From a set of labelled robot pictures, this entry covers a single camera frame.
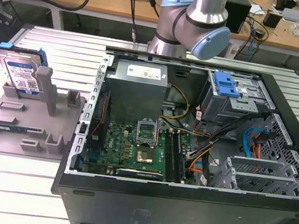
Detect silver disk bay cage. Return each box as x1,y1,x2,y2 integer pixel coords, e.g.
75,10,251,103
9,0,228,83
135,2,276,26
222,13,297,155
210,151,299,199

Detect hard disk in blue carrier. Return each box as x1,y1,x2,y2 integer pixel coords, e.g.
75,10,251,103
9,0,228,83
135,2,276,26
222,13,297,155
0,42,50,101

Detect CPU socket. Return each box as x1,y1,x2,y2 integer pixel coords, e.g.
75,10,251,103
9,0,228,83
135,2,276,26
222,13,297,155
134,118,159,150

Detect locking lever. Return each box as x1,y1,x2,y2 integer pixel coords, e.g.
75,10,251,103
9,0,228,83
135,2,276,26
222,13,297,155
154,120,163,147

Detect grey power supply unit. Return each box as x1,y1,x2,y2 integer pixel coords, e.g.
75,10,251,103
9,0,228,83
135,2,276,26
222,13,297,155
99,57,171,129

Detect green Dell motherboard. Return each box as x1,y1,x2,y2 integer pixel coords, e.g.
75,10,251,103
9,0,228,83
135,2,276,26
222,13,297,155
81,117,196,186

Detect copper chipset die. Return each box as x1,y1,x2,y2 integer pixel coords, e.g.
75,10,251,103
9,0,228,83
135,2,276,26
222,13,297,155
135,149,156,166

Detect black graphics card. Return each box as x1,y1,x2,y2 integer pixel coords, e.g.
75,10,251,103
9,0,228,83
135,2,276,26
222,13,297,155
114,166,164,183

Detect blue drive bay latch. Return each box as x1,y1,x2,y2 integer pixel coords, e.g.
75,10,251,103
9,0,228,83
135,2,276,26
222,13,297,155
210,70,242,100

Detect silver optical drive cage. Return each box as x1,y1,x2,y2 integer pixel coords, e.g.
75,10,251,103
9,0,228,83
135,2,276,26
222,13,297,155
196,69,280,135

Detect black open PC case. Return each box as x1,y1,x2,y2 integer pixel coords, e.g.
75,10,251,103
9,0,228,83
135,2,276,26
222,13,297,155
46,40,299,224

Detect wooden desk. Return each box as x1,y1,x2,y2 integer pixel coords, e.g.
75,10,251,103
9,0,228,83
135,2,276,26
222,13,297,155
0,0,299,59

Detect grey parts rack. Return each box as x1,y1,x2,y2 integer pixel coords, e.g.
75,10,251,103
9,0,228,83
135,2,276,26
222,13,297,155
0,59,92,164

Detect black box on desk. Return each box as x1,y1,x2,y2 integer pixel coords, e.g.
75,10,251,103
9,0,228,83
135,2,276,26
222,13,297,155
222,0,253,35

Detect RAM stick on rack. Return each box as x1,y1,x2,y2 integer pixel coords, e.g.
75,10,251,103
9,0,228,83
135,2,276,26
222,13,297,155
0,124,30,134

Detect small black cube device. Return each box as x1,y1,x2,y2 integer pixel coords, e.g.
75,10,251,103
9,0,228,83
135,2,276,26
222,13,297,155
263,9,284,29

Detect yellow black power wires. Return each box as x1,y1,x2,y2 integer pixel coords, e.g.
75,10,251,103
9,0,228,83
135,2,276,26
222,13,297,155
159,83,193,123

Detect black sleeved cable bundle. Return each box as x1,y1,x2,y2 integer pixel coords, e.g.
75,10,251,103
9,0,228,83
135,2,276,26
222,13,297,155
187,101,271,169

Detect blue SATA wire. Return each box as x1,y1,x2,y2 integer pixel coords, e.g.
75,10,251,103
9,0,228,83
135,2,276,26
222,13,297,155
239,125,271,162

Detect black hanging cable with plug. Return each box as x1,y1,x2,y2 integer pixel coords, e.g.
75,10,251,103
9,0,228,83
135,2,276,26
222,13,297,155
123,0,143,43

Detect orange power wire bundle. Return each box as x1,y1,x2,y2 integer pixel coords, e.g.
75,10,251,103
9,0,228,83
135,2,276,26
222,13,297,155
248,132,268,173

